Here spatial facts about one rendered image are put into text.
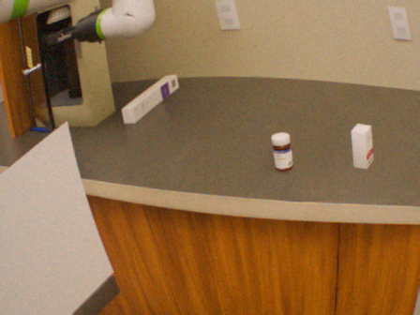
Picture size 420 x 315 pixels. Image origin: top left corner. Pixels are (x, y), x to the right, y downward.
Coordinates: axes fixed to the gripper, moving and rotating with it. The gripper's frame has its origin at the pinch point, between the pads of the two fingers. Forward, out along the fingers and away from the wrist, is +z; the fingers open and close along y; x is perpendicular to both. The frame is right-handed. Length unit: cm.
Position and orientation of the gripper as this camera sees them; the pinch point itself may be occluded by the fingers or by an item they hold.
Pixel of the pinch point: (46, 39)
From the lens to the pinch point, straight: 153.8
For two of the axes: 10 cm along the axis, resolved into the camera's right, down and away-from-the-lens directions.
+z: -8.6, -0.5, 5.1
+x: 1.8, 9.0, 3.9
